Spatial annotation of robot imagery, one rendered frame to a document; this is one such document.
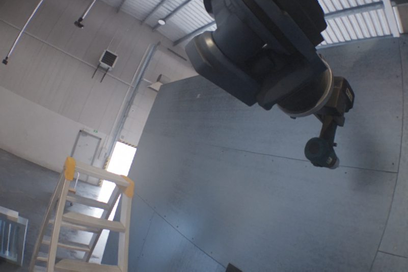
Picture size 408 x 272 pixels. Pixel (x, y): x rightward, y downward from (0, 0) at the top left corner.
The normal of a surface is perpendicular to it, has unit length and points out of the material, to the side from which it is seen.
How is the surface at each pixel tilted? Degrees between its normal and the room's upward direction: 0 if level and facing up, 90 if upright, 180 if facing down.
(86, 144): 90
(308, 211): 90
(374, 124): 90
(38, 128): 90
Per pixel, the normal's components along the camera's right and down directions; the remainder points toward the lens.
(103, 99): 0.58, 0.02
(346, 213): -0.75, -0.38
